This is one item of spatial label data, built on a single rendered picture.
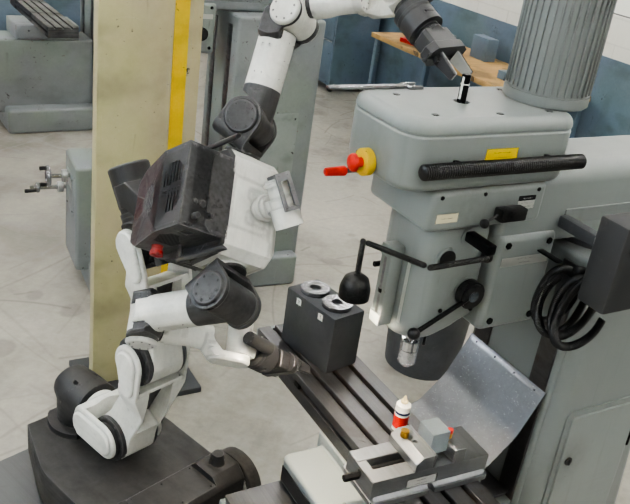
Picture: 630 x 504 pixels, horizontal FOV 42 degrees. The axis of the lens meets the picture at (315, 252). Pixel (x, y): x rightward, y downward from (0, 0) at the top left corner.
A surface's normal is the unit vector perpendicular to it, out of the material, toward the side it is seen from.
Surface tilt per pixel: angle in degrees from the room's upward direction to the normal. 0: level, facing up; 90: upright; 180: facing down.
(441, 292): 90
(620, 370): 88
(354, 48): 90
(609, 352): 88
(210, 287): 51
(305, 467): 0
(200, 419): 0
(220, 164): 58
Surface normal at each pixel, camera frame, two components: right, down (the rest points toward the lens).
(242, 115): -0.22, -0.11
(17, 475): 0.13, -0.89
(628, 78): -0.87, 0.11
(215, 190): 0.69, -0.15
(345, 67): 0.47, 0.44
